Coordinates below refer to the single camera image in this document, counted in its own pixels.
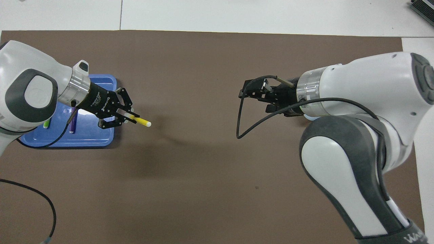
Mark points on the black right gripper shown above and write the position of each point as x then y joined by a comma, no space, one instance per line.
286,98

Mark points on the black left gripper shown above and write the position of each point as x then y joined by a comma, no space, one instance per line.
98,101

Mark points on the yellow pen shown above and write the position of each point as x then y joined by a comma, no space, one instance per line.
142,121

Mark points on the purple pen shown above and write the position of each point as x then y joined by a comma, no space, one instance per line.
72,127

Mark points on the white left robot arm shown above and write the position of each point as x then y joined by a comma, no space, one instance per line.
20,67

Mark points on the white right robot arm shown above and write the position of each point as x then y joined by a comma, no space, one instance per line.
366,84

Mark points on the blue plastic tray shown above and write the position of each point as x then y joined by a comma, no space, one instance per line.
95,135

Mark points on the green pen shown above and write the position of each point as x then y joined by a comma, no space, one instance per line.
46,124

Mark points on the brown table mat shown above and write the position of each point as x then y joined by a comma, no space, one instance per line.
203,189

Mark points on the grey ribbed device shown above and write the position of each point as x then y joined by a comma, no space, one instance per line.
423,8

